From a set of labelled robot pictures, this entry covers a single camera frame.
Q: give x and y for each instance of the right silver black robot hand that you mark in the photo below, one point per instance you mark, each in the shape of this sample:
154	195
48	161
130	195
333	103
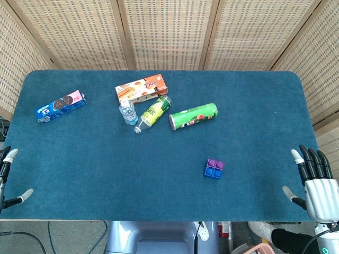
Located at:
321	195

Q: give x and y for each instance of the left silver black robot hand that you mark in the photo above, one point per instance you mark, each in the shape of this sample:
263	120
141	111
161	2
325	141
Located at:
5	169

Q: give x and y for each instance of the purple building block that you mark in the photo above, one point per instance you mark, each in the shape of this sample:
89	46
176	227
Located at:
215	164

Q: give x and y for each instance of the blue building block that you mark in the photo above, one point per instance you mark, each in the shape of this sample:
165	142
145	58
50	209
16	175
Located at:
213	173

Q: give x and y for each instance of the black trouser leg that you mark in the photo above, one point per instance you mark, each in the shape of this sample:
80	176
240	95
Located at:
291	239

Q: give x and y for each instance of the white sneaker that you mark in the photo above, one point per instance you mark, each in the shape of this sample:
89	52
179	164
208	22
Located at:
260	230

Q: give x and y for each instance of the blue Oreo cookie box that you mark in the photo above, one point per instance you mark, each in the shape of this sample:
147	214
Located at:
61	105

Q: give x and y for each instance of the pink plastic basket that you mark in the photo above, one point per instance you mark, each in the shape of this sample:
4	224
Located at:
254	249

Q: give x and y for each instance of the red white box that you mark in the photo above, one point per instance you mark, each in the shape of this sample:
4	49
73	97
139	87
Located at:
224	229

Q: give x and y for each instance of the woven bamboo screen panel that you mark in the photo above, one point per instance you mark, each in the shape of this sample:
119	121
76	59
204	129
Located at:
169	31
317	66
251	31
16	53
79	31

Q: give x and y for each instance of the blue carpet table mat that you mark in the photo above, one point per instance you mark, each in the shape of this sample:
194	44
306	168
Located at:
132	172

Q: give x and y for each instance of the small clear water bottle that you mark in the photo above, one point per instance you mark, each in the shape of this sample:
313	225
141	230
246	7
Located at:
128	113

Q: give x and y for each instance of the green Pringles can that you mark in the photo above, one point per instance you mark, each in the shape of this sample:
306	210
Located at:
194	116

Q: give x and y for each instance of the orange biscuit box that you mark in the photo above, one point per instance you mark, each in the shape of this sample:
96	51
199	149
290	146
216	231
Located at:
141	88

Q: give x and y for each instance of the clear bottle with green label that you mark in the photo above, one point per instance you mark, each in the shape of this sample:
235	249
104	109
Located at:
155	112

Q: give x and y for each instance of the grey-blue robot torso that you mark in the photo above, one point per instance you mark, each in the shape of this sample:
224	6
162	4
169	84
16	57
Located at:
159	238

